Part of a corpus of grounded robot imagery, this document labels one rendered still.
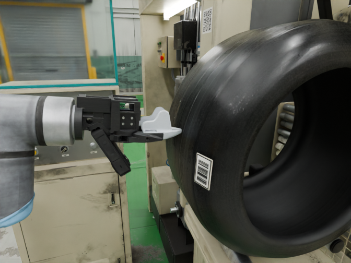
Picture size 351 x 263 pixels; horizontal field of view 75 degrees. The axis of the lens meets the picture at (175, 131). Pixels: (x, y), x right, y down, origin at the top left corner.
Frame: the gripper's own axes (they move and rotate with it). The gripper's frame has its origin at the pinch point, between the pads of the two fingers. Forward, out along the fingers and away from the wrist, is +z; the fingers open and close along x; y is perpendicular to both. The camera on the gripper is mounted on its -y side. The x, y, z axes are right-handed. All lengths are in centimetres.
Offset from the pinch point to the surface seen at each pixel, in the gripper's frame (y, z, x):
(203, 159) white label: -1.5, 2.4, -10.5
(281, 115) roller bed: -2, 61, 37
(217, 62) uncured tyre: 15.7, 7.3, -0.3
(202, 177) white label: -5.1, 2.6, -10.6
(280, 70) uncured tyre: 15.3, 13.3, -12.0
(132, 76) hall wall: -46, 99, 901
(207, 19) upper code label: 30.2, 17.6, 32.8
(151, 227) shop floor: -121, 27, 115
